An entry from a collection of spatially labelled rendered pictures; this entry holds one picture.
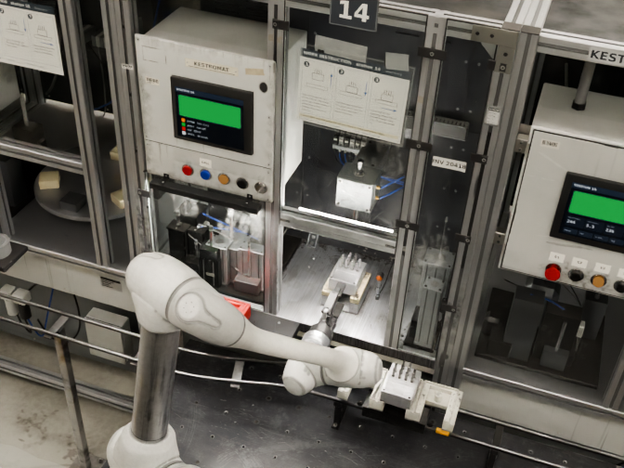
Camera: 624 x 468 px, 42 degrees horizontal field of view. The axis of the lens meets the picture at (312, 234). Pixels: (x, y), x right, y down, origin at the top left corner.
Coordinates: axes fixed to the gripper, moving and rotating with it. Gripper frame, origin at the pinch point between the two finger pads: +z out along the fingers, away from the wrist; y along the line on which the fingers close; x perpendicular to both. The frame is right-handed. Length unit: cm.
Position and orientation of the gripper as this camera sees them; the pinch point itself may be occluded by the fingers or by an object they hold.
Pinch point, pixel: (338, 298)
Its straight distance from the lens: 267.5
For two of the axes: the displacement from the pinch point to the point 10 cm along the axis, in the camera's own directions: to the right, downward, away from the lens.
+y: 0.4, -7.9, -6.1
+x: -9.4, -2.4, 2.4
